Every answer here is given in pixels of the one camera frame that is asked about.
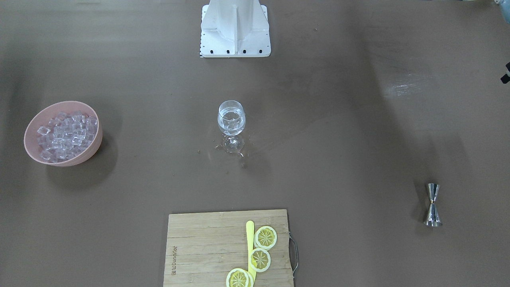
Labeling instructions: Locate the steel cocktail jigger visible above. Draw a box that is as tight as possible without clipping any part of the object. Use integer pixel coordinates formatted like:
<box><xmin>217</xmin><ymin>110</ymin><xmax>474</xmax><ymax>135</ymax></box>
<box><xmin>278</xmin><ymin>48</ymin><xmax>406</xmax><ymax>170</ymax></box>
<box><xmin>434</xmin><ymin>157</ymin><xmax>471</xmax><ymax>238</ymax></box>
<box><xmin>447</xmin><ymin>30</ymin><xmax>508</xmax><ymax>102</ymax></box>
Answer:
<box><xmin>423</xmin><ymin>183</ymin><xmax>443</xmax><ymax>227</ymax></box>

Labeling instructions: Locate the clear wine glass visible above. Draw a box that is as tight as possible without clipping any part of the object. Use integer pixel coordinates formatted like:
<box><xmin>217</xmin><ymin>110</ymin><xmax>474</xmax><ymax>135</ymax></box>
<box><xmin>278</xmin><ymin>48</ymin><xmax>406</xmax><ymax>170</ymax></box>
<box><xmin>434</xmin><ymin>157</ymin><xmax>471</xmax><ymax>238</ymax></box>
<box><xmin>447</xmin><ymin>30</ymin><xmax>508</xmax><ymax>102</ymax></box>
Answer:
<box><xmin>217</xmin><ymin>100</ymin><xmax>246</xmax><ymax>153</ymax></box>

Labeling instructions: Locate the pink bowl of ice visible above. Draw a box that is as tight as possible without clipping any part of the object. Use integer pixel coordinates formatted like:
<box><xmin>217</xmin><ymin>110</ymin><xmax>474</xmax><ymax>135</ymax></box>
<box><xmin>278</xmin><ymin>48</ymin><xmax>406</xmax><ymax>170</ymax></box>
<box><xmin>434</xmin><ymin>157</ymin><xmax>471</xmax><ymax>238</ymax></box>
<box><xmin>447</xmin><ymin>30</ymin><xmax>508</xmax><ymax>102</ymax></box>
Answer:
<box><xmin>24</xmin><ymin>100</ymin><xmax>103</xmax><ymax>167</ymax></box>

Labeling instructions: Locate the lemon slice near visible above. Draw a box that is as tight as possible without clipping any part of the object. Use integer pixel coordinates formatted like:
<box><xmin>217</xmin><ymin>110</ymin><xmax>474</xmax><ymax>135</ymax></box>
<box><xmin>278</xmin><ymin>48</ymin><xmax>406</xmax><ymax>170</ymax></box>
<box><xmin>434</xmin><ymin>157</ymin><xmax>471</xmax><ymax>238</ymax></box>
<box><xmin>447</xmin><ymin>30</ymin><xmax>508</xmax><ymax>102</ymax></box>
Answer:
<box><xmin>254</xmin><ymin>226</ymin><xmax>277</xmax><ymax>251</ymax></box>

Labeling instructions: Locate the lemon slice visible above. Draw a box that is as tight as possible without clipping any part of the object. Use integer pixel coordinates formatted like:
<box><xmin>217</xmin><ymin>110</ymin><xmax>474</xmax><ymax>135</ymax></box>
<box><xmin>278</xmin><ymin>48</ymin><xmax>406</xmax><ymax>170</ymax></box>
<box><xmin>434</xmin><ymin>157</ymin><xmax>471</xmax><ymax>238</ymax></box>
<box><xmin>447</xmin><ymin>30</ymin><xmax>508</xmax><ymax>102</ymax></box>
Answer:
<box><xmin>248</xmin><ymin>248</ymin><xmax>271</xmax><ymax>273</ymax></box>
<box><xmin>225</xmin><ymin>268</ymin><xmax>254</xmax><ymax>287</ymax></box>
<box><xmin>254</xmin><ymin>226</ymin><xmax>277</xmax><ymax>251</ymax></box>

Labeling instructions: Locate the yellow plastic stick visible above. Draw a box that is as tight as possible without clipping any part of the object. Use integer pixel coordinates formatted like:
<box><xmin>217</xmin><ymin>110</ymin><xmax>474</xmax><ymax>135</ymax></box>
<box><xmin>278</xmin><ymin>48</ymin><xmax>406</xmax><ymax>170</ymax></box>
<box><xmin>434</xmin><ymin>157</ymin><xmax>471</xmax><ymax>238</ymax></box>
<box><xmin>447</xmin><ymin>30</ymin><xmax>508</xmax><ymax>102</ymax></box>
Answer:
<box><xmin>245</xmin><ymin>220</ymin><xmax>257</xmax><ymax>282</ymax></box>

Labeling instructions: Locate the lemon slice middle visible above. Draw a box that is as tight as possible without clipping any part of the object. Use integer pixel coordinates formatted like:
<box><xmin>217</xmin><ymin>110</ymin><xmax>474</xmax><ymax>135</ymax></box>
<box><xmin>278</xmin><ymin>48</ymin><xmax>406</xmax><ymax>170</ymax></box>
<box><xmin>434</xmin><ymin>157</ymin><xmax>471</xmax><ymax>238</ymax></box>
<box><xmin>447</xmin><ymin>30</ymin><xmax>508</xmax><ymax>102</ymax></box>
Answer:
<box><xmin>248</xmin><ymin>248</ymin><xmax>271</xmax><ymax>273</ymax></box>

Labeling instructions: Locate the lemon slice far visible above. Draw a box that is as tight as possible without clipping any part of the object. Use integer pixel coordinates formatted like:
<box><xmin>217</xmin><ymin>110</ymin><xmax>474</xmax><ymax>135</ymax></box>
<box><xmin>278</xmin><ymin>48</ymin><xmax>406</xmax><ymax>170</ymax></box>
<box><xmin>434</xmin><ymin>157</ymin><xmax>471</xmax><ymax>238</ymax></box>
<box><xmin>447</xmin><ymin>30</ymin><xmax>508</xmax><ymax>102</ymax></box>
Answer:
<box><xmin>225</xmin><ymin>268</ymin><xmax>254</xmax><ymax>287</ymax></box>

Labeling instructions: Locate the bamboo cutting board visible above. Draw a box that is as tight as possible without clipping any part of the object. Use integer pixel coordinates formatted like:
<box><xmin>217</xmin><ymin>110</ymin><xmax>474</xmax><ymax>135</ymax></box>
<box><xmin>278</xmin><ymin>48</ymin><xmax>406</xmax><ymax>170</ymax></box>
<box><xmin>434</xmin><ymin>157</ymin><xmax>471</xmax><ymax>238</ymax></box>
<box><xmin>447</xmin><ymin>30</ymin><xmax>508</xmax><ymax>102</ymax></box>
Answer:
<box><xmin>163</xmin><ymin>209</ymin><xmax>294</xmax><ymax>287</ymax></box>

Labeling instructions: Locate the white pedestal column base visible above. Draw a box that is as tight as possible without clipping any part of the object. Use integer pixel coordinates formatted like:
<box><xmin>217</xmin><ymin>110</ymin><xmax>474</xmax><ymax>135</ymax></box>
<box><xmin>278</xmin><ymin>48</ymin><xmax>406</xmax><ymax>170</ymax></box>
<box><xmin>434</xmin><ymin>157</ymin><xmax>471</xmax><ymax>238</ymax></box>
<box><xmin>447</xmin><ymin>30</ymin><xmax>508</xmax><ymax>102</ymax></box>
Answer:
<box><xmin>199</xmin><ymin>0</ymin><xmax>271</xmax><ymax>58</ymax></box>

